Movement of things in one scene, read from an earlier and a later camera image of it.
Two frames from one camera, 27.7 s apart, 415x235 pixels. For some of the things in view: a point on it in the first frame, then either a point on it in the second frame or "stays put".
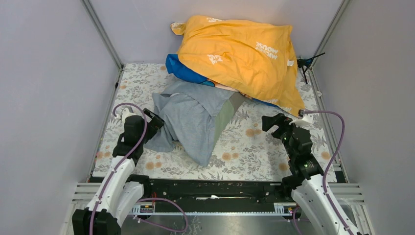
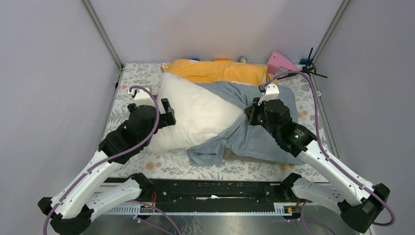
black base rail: [178, 197] stays put
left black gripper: [156, 123] → [168, 118]
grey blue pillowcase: [186, 107] → [244, 138]
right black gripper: [279, 120] → [252, 111]
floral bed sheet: [248, 151] stays put
